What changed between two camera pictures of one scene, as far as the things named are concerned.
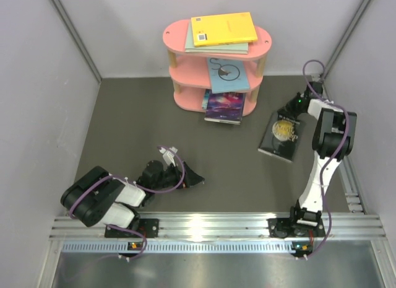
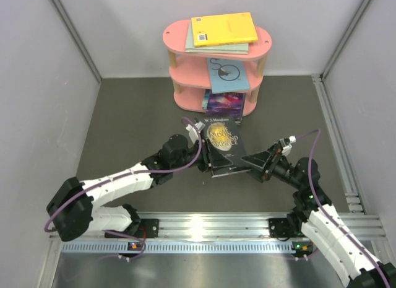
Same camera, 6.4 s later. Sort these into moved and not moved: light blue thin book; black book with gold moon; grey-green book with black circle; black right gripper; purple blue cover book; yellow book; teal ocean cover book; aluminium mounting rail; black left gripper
Moved: black right gripper; black book with gold moon; black left gripper
Not moved: grey-green book with black circle; light blue thin book; purple blue cover book; yellow book; aluminium mounting rail; teal ocean cover book
